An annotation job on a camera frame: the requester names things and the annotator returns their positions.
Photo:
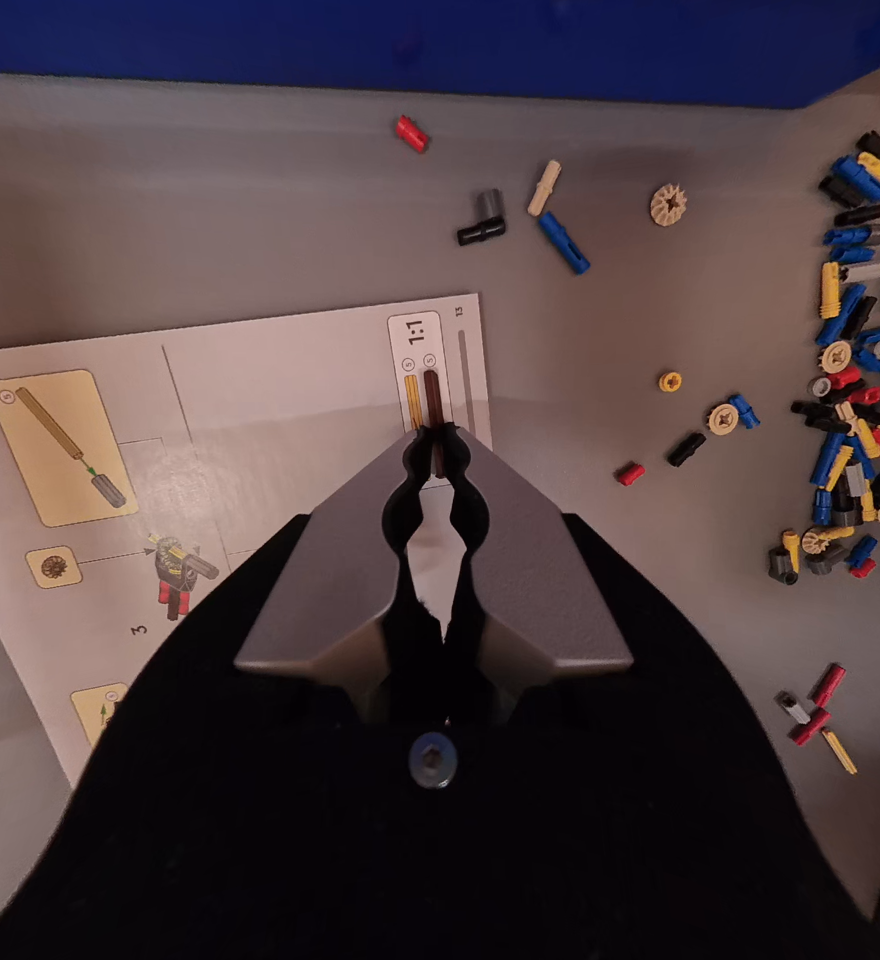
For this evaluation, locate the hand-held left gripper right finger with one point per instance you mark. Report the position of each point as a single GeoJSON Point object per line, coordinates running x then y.
{"type": "Point", "coordinates": [545, 600]}

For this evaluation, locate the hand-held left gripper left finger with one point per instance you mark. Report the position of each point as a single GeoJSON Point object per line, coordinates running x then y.
{"type": "Point", "coordinates": [320, 600]}

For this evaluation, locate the brown lego axle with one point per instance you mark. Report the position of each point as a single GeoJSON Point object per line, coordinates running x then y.
{"type": "Point", "coordinates": [432, 397]}

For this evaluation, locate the tan lego gear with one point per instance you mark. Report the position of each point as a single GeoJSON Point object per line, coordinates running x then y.
{"type": "Point", "coordinates": [723, 418]}
{"type": "Point", "coordinates": [669, 205]}

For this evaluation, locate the light grey lego sleeve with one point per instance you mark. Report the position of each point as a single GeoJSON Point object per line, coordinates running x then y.
{"type": "Point", "coordinates": [794, 707]}

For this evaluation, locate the short yellow lego axle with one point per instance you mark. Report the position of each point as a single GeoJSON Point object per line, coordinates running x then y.
{"type": "Point", "coordinates": [839, 751]}

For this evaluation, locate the pile of small lego pieces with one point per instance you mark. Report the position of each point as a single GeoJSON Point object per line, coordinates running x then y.
{"type": "Point", "coordinates": [860, 180]}

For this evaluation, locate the black grey lego elbow connector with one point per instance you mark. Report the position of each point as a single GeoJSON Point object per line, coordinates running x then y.
{"type": "Point", "coordinates": [491, 201]}

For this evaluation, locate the small red lego pin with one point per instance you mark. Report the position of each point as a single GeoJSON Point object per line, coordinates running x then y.
{"type": "Point", "coordinates": [411, 133]}
{"type": "Point", "coordinates": [863, 568]}
{"type": "Point", "coordinates": [630, 474]}

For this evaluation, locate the black lego pin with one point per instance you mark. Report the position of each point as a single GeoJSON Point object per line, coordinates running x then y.
{"type": "Point", "coordinates": [686, 450]}

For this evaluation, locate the lego instruction booklet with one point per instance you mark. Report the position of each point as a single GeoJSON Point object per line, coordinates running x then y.
{"type": "Point", "coordinates": [259, 390]}

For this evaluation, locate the yellow lego bush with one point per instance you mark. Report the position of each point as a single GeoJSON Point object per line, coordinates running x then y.
{"type": "Point", "coordinates": [670, 382]}

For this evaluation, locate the small blue lego pin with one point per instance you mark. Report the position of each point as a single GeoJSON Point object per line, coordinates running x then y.
{"type": "Point", "coordinates": [862, 547]}

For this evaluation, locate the long blue lego pin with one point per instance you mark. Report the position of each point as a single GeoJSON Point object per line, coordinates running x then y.
{"type": "Point", "coordinates": [563, 242]}

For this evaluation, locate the tan lego pin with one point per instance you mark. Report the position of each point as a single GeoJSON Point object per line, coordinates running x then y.
{"type": "Point", "coordinates": [543, 187]}

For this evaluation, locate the blue plastic bin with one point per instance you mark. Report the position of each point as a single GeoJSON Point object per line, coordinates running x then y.
{"type": "Point", "coordinates": [410, 37]}

